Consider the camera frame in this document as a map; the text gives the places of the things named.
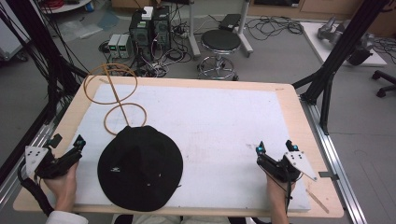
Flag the person's right hand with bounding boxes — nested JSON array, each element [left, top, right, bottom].
[[265, 171, 296, 218]]

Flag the office chair base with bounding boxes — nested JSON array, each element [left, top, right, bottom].
[[371, 69, 396, 99]]

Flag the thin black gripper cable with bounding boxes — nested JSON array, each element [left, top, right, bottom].
[[283, 174, 296, 217]]

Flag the wooden ring hat stand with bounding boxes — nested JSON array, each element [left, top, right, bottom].
[[82, 63, 149, 137]]

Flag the aluminium rail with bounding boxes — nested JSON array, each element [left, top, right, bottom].
[[299, 94, 369, 224], [0, 98, 73, 213]]

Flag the black metal frame stand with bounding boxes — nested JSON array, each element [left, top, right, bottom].
[[0, 0, 90, 125], [291, 0, 390, 135]]

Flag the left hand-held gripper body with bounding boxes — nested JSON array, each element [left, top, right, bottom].
[[23, 145, 84, 180]]

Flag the black flat box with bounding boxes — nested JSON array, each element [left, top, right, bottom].
[[218, 13, 243, 33]]

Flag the black bucket hat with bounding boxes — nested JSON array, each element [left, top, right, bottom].
[[97, 124, 184, 213]]

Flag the black round stool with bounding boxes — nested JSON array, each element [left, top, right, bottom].
[[196, 29, 243, 81]]

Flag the grey metal stand leg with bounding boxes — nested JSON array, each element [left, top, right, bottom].
[[186, 0, 203, 59], [236, 0, 255, 59]]

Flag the small black bracket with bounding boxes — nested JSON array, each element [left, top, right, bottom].
[[318, 170, 340, 182]]

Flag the white foam mat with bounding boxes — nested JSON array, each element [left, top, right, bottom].
[[54, 82, 312, 213]]

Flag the cables beside computers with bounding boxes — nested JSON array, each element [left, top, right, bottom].
[[134, 27, 195, 78]]

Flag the white platform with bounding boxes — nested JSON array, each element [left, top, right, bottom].
[[300, 21, 389, 68]]

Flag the white box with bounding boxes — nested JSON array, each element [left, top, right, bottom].
[[141, 6, 155, 21]]

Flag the grey robot device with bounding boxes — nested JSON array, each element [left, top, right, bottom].
[[317, 16, 375, 66]]

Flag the black sleeved gripper cable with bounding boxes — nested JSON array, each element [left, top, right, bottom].
[[17, 161, 56, 217]]

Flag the round white table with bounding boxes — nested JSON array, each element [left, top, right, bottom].
[[39, 0, 93, 15]]

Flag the black computer tower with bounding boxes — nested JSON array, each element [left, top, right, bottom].
[[151, 5, 173, 52], [128, 10, 154, 62]]

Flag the grey bench power supply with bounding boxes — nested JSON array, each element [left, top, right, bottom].
[[118, 34, 134, 59], [107, 34, 121, 59]]

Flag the person's left hand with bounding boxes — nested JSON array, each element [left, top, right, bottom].
[[42, 161, 79, 213]]

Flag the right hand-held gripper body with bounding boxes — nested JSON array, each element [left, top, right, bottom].
[[256, 150, 318, 184]]

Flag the clear plastic sheet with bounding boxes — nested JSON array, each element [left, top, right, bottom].
[[56, 18, 105, 42]]

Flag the tangle of black cables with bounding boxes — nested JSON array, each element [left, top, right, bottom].
[[245, 14, 304, 42]]

